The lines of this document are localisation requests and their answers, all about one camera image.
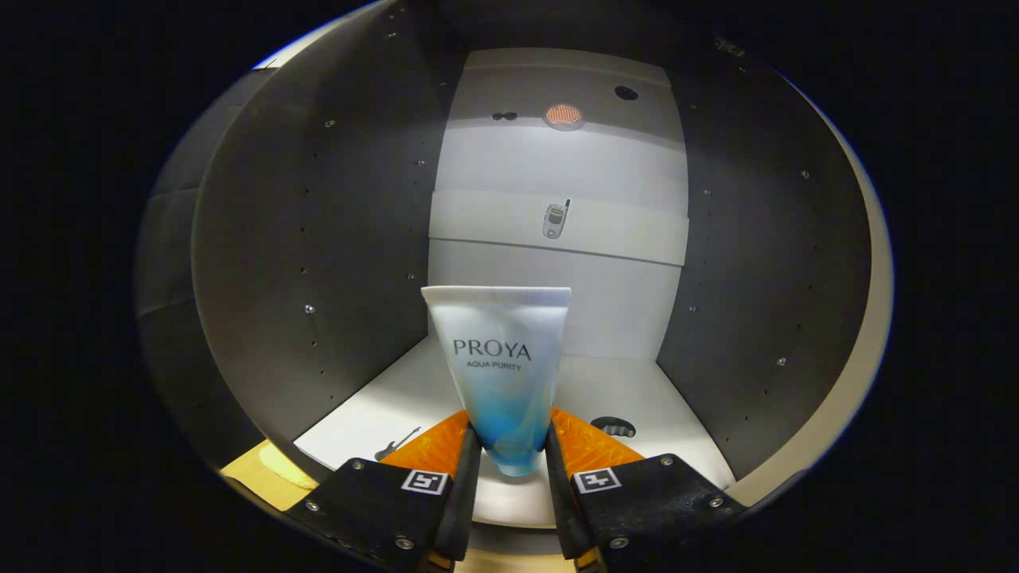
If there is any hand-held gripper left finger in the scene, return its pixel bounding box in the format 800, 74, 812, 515
287, 410, 483, 573

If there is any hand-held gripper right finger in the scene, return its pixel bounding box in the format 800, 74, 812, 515
545, 407, 748, 573

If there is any white blue cosmetic tube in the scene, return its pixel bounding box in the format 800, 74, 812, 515
420, 286, 572, 478

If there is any round cabinet light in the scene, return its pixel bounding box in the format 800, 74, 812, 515
543, 103, 587, 132

